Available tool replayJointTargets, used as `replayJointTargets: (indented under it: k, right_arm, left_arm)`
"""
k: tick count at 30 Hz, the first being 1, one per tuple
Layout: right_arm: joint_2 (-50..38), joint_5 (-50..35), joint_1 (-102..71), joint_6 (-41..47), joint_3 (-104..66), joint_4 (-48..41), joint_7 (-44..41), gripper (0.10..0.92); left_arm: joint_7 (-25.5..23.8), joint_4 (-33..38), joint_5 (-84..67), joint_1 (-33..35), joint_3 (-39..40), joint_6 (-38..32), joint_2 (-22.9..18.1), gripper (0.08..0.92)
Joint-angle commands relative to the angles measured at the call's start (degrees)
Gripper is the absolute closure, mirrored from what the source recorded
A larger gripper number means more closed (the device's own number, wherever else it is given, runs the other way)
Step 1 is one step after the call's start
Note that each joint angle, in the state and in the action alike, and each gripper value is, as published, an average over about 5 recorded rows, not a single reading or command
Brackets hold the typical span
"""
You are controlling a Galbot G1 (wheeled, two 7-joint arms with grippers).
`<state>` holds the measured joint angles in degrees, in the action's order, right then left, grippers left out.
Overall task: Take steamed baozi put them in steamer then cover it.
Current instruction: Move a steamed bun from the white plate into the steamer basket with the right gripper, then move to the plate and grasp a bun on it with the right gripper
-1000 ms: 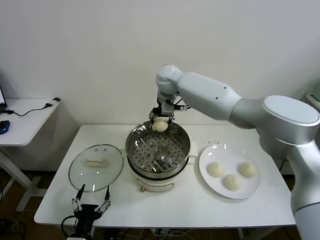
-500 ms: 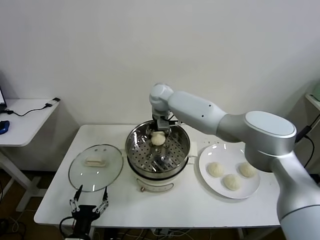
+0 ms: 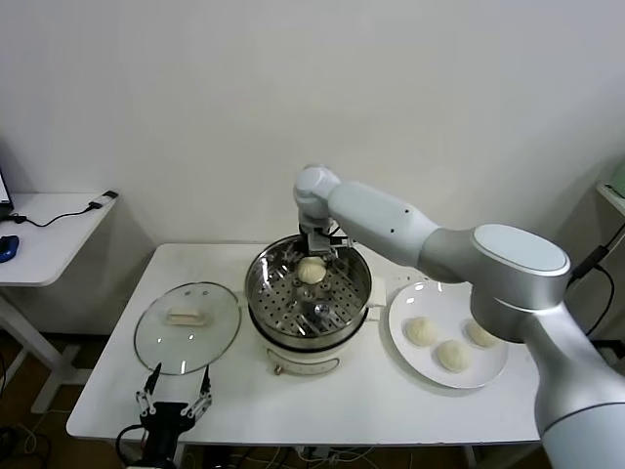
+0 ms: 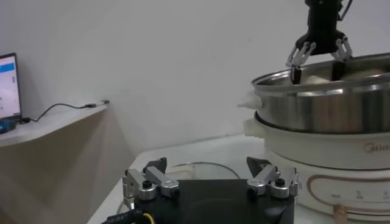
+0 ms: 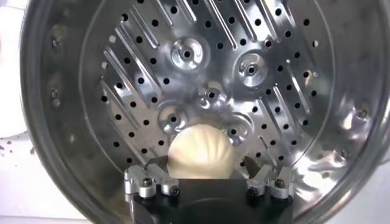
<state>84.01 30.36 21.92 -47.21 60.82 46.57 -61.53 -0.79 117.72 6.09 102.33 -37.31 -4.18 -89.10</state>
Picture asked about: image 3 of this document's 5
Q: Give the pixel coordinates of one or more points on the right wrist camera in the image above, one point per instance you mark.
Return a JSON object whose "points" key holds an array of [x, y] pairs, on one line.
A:
{"points": [[323, 243]]}

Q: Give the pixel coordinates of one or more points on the black laptop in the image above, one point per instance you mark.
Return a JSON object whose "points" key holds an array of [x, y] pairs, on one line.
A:
{"points": [[4, 195]]}

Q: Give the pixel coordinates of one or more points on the round glass pot lid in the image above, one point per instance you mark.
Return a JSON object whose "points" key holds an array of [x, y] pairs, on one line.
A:
{"points": [[185, 298]]}

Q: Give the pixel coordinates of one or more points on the white steamed baozi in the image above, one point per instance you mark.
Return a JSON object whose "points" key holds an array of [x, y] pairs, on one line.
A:
{"points": [[454, 355], [481, 337], [420, 332], [311, 271]]}

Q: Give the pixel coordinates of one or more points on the white power strip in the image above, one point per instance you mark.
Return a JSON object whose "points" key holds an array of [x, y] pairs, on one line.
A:
{"points": [[317, 454]]}

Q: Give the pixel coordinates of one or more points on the stainless steel steamer basket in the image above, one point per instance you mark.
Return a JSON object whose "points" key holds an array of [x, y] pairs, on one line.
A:
{"points": [[263, 273]]}

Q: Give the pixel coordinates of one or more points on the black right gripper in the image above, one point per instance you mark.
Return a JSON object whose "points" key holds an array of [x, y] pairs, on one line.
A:
{"points": [[306, 242]]}

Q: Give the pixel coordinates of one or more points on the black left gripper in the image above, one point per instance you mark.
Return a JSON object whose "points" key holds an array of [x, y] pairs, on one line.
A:
{"points": [[163, 430]]}

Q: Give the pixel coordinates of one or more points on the white side table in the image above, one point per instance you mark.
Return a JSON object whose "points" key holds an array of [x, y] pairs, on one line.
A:
{"points": [[49, 254]]}

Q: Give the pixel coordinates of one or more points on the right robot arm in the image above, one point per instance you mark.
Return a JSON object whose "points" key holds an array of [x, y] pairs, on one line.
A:
{"points": [[488, 254]]}

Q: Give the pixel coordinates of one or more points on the cream electric cooking pot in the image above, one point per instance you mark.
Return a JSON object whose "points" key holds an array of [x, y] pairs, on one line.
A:
{"points": [[303, 361]]}

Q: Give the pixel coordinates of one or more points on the blue computer mouse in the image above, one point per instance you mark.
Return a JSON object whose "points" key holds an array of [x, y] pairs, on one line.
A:
{"points": [[7, 248]]}

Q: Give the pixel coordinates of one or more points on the black and white adapter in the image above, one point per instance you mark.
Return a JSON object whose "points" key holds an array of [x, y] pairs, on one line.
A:
{"points": [[103, 200]]}

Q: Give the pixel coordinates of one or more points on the white round plate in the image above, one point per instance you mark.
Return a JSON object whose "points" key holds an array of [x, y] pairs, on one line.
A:
{"points": [[407, 305]]}

